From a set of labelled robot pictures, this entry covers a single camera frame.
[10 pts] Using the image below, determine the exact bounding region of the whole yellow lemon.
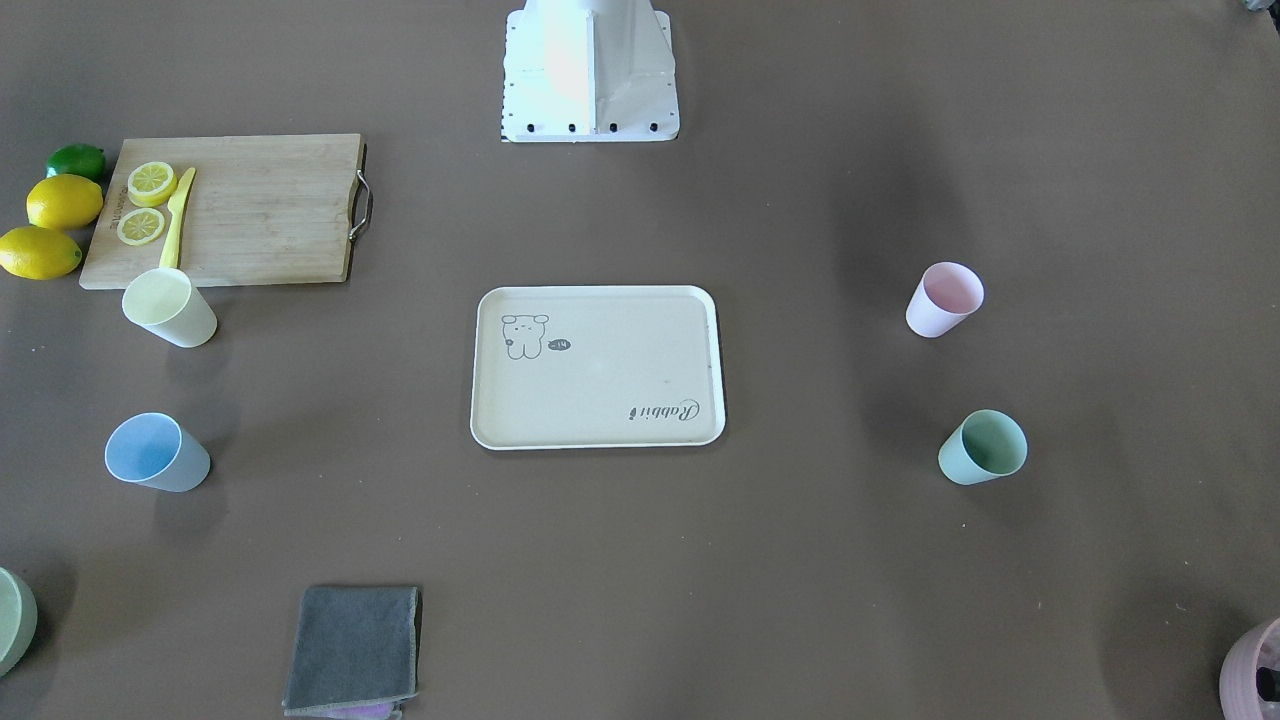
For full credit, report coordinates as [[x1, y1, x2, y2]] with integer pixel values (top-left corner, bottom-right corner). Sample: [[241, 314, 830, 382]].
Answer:
[[1, 225, 83, 281], [26, 174, 104, 231]]

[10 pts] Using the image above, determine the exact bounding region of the mint green bowl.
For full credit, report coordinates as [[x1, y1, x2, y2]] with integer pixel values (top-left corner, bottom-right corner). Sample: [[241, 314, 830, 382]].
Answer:
[[0, 568, 38, 676]]

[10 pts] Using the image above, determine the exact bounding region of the lower whole yellow lemon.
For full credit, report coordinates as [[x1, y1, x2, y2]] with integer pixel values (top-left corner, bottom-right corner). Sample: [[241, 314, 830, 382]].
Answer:
[[1, 225, 83, 281]]

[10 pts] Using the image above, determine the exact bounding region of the cream rabbit serving tray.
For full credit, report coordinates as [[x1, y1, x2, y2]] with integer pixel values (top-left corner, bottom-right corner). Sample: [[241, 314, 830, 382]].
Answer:
[[470, 284, 726, 451]]

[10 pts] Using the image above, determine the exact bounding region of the upper lemon slice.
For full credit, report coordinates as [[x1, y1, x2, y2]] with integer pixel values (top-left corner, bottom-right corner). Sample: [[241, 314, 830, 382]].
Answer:
[[125, 161, 178, 208]]

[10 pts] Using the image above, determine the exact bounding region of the green lime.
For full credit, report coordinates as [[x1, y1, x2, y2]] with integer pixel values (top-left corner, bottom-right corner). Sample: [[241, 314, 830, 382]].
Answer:
[[45, 143, 106, 182]]

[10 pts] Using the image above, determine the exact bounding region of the pink mixing bowl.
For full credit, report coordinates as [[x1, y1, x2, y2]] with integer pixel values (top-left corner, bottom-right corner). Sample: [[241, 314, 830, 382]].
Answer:
[[1219, 618, 1279, 719]]

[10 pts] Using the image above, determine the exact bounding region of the folded grey cloth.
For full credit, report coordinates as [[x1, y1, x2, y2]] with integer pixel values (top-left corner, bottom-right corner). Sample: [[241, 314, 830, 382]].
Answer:
[[282, 585, 420, 719]]

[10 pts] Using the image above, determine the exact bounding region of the pale yellow cup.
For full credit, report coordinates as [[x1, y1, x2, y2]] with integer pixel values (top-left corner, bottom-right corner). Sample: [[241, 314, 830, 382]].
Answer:
[[122, 266, 218, 348]]

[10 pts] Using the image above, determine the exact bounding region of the yellow plastic knife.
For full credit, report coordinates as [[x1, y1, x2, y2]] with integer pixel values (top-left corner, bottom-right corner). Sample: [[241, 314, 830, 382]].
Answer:
[[159, 167, 197, 269]]

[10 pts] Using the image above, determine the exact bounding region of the pink cup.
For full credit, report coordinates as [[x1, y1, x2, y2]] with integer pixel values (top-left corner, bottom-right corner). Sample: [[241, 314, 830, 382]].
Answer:
[[905, 261, 986, 338]]

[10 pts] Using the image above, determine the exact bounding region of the upper whole yellow lemon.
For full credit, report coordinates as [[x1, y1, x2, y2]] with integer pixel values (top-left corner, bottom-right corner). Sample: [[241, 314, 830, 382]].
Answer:
[[26, 174, 104, 231]]

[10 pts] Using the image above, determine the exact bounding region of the light blue cup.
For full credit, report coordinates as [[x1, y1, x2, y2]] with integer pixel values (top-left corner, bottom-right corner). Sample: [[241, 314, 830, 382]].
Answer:
[[104, 413, 211, 493]]

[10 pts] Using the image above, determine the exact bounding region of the lower lemon slice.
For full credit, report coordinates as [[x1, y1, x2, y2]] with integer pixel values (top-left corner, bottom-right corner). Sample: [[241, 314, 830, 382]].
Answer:
[[115, 208, 166, 246]]

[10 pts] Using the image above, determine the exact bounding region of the mint green cup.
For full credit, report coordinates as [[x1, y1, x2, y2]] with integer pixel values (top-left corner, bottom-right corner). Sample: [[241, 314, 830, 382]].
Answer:
[[938, 409, 1028, 486]]

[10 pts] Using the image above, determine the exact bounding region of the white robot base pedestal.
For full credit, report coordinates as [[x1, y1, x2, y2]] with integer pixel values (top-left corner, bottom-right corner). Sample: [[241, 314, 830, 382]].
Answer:
[[500, 1, 680, 143]]

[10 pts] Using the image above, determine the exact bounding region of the lemon slice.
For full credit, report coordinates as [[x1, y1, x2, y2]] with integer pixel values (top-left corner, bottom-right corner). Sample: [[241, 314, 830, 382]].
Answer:
[[115, 208, 166, 246], [125, 161, 178, 208]]

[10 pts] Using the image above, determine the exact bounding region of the bamboo cutting board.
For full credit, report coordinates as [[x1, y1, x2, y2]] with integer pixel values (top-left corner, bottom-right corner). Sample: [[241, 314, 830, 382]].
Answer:
[[79, 133, 365, 290]]

